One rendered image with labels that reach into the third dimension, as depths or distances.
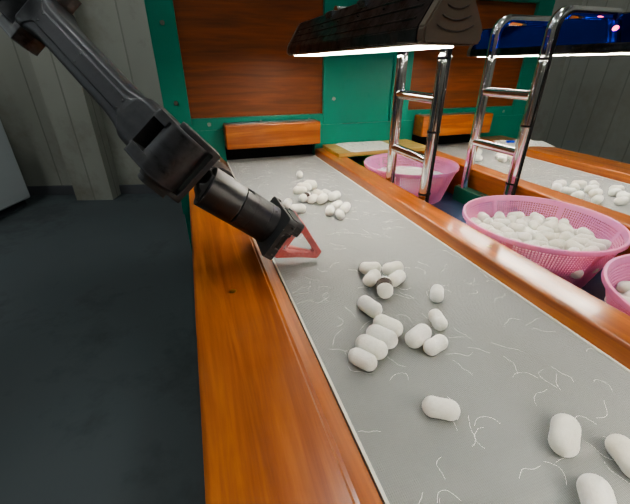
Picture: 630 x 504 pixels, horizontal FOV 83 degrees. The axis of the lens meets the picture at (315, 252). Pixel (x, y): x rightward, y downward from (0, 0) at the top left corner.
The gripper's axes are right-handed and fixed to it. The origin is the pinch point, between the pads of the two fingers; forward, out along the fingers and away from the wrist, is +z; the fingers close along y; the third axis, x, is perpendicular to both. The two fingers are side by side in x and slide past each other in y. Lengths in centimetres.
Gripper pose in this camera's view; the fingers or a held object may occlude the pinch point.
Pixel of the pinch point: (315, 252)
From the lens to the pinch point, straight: 56.3
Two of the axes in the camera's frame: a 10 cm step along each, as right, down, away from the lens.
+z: 7.3, 4.4, 5.1
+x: -6.0, 7.8, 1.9
